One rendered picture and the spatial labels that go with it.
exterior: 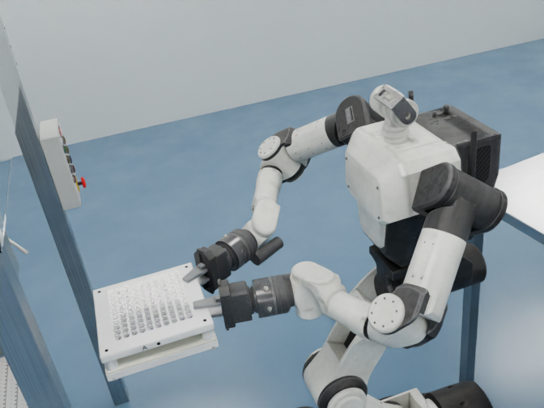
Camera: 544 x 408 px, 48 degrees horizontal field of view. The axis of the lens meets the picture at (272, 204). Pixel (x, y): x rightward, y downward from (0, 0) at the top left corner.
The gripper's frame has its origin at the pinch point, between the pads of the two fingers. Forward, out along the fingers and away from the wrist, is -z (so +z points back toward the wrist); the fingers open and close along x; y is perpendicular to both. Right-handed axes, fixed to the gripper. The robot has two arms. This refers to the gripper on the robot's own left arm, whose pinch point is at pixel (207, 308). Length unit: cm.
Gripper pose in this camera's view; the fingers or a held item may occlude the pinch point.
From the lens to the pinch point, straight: 141.3
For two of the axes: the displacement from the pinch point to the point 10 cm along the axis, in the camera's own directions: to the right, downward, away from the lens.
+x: 1.0, 8.6, 5.1
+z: 9.8, -1.7, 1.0
